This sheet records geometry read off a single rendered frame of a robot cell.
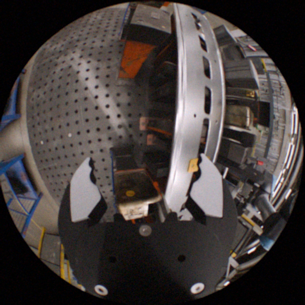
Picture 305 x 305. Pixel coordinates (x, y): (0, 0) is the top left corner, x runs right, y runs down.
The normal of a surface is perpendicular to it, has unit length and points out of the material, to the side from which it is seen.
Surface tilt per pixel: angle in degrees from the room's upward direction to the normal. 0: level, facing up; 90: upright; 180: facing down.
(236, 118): 90
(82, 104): 0
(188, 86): 0
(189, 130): 0
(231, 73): 90
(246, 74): 90
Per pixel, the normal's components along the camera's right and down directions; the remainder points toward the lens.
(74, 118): 0.36, 0.33
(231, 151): -0.93, 0.07
